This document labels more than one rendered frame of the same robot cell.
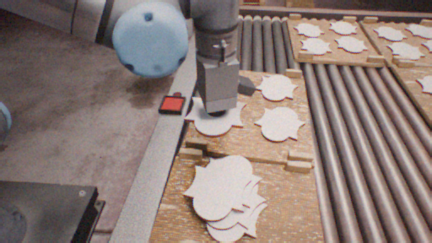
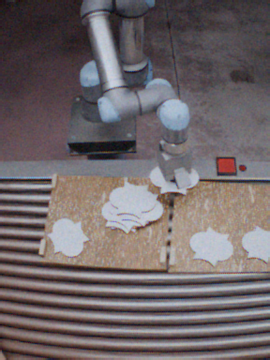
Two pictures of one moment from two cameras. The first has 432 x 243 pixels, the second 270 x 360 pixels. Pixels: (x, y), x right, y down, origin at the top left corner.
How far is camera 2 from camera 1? 1.25 m
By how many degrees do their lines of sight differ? 56
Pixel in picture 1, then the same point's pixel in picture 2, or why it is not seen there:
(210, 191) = (127, 195)
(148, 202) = (130, 172)
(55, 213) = (115, 128)
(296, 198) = (137, 255)
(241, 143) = (186, 219)
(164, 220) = (116, 181)
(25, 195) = not seen: hidden behind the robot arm
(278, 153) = (178, 246)
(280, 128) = (203, 246)
